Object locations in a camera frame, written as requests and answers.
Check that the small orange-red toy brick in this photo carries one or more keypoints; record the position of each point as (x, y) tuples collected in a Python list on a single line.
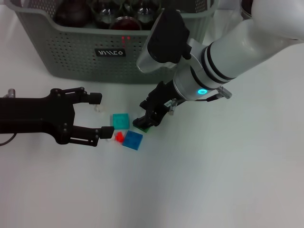
[(119, 137)]

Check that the green translucent toy brick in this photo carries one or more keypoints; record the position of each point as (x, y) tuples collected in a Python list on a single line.
[(145, 130)]

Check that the white flat toy plate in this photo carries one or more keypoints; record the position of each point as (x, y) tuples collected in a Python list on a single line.
[(109, 140)]

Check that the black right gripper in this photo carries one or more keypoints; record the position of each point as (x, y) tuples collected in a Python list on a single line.
[(161, 99)]

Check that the white toy brick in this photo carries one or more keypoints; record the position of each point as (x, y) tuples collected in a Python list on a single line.
[(99, 109)]

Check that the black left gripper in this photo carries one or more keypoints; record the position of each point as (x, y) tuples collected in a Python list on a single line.
[(35, 116)]

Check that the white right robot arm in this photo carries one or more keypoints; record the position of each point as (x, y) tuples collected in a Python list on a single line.
[(237, 54)]

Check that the right wrist camera housing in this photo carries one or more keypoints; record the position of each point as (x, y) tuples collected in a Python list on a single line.
[(166, 40)]

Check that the black teapot lid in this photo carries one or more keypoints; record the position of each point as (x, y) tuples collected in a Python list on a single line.
[(245, 7)]

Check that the glass teacup with black holder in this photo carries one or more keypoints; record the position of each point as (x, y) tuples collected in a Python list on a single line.
[(126, 23), (107, 15), (145, 14)]

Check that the cyan square toy plate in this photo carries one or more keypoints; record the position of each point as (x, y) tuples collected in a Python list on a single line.
[(120, 121)]

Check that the grey perforated storage basket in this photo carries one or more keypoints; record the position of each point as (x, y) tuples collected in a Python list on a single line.
[(83, 69)]

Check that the blue square toy plate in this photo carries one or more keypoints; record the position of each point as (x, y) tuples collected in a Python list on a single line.
[(133, 140)]

